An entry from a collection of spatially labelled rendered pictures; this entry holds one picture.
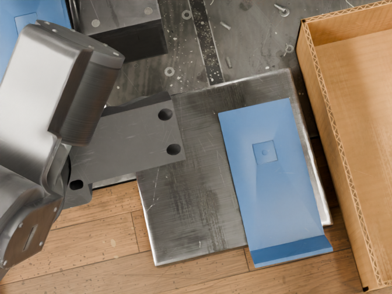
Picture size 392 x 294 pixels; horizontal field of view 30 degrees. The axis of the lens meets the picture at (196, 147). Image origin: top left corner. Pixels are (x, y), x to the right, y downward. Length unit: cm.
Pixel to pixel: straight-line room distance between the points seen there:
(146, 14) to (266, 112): 15
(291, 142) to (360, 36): 14
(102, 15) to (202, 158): 16
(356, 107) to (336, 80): 3
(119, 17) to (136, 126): 21
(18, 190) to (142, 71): 39
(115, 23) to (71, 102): 26
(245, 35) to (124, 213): 22
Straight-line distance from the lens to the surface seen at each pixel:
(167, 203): 69
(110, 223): 71
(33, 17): 69
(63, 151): 44
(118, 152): 50
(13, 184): 38
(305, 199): 69
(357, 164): 72
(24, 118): 42
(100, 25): 68
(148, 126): 49
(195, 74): 74
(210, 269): 70
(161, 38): 71
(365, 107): 74
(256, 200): 68
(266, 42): 76
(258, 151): 69
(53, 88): 41
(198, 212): 69
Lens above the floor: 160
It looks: 75 degrees down
